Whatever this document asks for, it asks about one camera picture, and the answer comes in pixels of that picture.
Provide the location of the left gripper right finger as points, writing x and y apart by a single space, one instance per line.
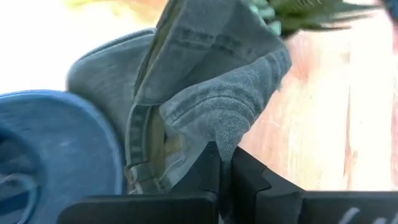
280 205

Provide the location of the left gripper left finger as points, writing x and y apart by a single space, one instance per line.
140 208

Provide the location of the blue denim cap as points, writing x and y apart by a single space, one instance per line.
202 77

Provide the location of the blue plastic bin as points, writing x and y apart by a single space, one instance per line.
62 140

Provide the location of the succulent plant in black pot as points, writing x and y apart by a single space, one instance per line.
298 18

